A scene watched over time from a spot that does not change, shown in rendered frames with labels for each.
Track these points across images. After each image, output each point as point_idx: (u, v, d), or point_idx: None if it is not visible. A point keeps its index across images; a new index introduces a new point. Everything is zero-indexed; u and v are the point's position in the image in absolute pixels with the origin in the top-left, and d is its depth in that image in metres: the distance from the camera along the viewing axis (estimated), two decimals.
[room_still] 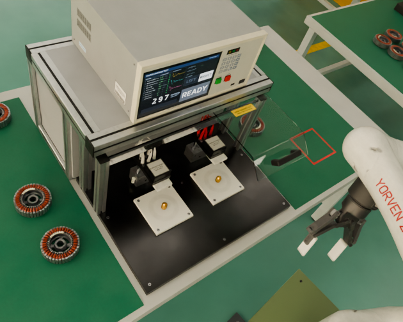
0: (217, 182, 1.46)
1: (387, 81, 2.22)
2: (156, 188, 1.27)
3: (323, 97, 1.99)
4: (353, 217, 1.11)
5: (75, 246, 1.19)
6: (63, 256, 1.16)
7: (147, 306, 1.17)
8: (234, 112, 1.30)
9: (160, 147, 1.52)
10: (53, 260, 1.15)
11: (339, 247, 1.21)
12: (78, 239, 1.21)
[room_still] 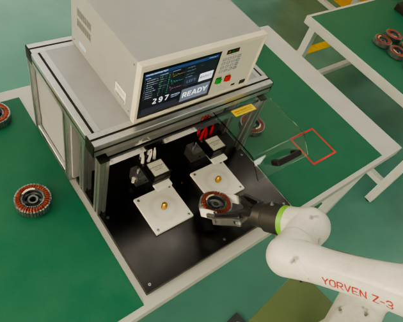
0: (217, 182, 1.46)
1: (387, 81, 2.22)
2: (156, 188, 1.27)
3: (323, 97, 1.99)
4: None
5: (229, 202, 1.33)
6: (225, 210, 1.30)
7: (147, 306, 1.17)
8: (234, 112, 1.30)
9: (160, 147, 1.52)
10: None
11: (233, 195, 1.36)
12: (228, 197, 1.35)
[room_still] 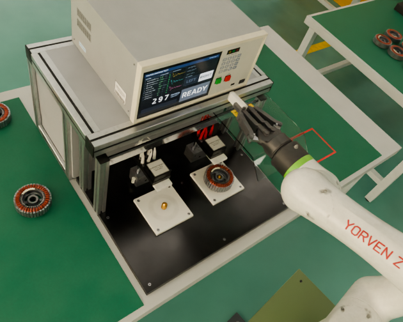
0: None
1: (387, 81, 2.22)
2: (156, 188, 1.27)
3: (323, 97, 1.99)
4: None
5: (232, 177, 1.45)
6: (226, 185, 1.42)
7: (147, 306, 1.17)
8: (234, 112, 1.30)
9: (160, 147, 1.52)
10: (219, 188, 1.41)
11: (242, 100, 1.16)
12: (232, 172, 1.47)
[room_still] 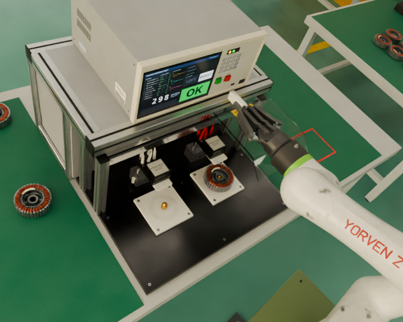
0: None
1: (387, 81, 2.22)
2: (156, 188, 1.27)
3: (323, 97, 1.99)
4: None
5: (232, 177, 1.45)
6: (226, 185, 1.42)
7: (147, 306, 1.17)
8: (234, 112, 1.30)
9: (160, 147, 1.52)
10: (219, 188, 1.41)
11: (242, 99, 1.16)
12: (232, 172, 1.47)
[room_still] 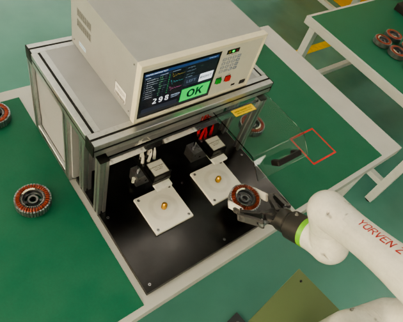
0: (217, 182, 1.46)
1: (387, 81, 2.22)
2: (156, 188, 1.27)
3: (323, 97, 1.99)
4: None
5: (258, 199, 1.37)
6: (252, 207, 1.34)
7: (147, 306, 1.17)
8: (234, 112, 1.30)
9: (160, 147, 1.52)
10: None
11: (263, 191, 1.39)
12: (258, 193, 1.39)
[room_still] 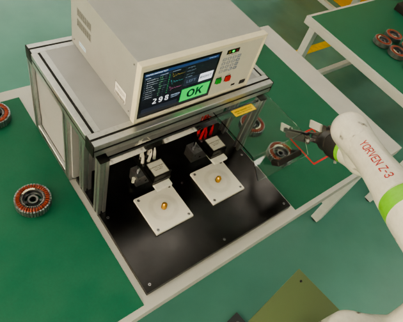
0: (217, 182, 1.46)
1: (387, 81, 2.22)
2: (156, 188, 1.27)
3: (323, 97, 1.99)
4: None
5: None
6: None
7: (147, 306, 1.17)
8: (234, 112, 1.30)
9: (160, 147, 1.52)
10: None
11: (318, 124, 1.52)
12: None
